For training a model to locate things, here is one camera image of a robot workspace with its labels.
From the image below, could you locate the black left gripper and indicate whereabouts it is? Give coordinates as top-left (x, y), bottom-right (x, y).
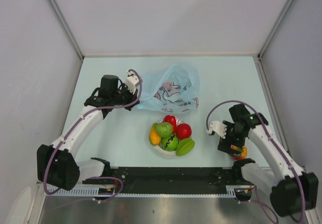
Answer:
top-left (111, 83), bottom-right (139, 111)

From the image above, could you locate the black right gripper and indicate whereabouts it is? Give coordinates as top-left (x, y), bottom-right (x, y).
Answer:
top-left (217, 120), bottom-right (246, 158)

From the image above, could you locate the red fake tomato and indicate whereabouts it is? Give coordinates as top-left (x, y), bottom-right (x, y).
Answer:
top-left (231, 145), bottom-right (248, 161)

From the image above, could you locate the green fake starfruit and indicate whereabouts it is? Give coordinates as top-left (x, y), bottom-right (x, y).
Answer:
top-left (176, 138), bottom-right (195, 156)

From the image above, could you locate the red fake apple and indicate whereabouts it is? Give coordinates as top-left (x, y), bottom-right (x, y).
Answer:
top-left (176, 123), bottom-right (192, 139)

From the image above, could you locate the yellow green fake mango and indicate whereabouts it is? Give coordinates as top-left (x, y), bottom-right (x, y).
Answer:
top-left (148, 123), bottom-right (162, 145)

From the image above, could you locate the light blue plastic bag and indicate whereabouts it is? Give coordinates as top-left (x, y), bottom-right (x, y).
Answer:
top-left (137, 63), bottom-right (200, 114)

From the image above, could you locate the green fake custard apple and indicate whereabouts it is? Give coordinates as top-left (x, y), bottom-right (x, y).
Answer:
top-left (156, 122), bottom-right (173, 138)

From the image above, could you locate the red fake bell pepper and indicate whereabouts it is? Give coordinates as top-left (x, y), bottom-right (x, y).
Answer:
top-left (163, 115), bottom-right (177, 133)

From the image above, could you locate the green fake watermelon ball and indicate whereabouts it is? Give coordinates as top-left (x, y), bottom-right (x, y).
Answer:
top-left (161, 134), bottom-right (179, 152)

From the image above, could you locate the white paper plate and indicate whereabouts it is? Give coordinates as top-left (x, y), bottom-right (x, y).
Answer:
top-left (150, 118), bottom-right (184, 158)

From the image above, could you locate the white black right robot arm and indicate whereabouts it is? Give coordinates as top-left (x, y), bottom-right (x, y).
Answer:
top-left (206, 101), bottom-right (318, 217)

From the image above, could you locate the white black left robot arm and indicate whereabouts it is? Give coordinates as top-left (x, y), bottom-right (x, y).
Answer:
top-left (37, 69), bottom-right (142, 195)

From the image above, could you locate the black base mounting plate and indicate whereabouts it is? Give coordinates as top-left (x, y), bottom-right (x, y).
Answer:
top-left (83, 166), bottom-right (255, 195)

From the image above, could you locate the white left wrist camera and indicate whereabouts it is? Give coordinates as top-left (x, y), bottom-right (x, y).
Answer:
top-left (125, 71), bottom-right (142, 95)

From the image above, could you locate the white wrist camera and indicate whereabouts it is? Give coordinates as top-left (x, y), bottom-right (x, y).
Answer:
top-left (206, 121), bottom-right (227, 139)
top-left (125, 71), bottom-right (142, 95)

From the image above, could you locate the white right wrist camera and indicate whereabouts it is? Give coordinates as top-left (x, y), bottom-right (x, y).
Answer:
top-left (206, 121), bottom-right (227, 139)

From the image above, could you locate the aluminium frame rail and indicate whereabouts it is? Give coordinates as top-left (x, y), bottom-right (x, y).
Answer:
top-left (253, 55), bottom-right (290, 153)

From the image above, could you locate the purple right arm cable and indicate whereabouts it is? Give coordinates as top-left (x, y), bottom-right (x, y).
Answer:
top-left (205, 100), bottom-right (310, 224)

